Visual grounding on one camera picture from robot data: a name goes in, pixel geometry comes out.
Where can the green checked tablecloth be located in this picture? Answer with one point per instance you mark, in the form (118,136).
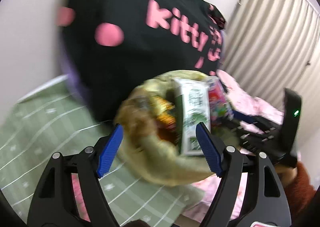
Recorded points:
(50,129)

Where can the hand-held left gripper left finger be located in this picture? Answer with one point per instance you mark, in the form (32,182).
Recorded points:
(110,152)

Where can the pink blanket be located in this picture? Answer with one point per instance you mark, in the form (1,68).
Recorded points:
(257,107)

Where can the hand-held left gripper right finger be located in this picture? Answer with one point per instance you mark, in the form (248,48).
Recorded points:
(208,149)

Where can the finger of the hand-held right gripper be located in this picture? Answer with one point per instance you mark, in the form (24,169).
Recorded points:
(260,142)
(265,122)

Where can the beige curtain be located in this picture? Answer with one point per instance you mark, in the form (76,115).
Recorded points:
(275,42)

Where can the red pink snack packet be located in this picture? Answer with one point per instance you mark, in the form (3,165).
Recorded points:
(220,102)

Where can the person's right forearm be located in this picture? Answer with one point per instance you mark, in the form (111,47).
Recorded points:
(300,187)

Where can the yellow plastic bag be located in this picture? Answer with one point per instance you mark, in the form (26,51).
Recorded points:
(155,162)

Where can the yellow snack wrapper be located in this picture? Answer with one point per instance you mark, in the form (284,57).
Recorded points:
(163,110)

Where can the green milk carton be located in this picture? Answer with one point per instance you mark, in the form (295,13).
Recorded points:
(192,107)

